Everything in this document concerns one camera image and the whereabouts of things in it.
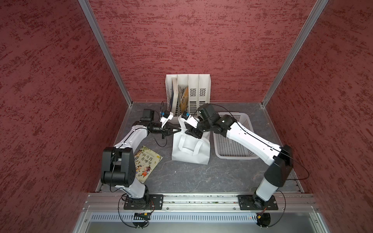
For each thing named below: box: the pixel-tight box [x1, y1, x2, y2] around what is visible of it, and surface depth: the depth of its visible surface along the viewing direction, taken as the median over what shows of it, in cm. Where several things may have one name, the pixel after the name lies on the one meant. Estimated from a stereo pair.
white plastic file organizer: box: [165, 73, 211, 117], surface depth 107 cm
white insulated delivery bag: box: [171, 115, 211, 166], surface depth 79 cm
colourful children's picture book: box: [134, 145, 163, 184], surface depth 89 cm
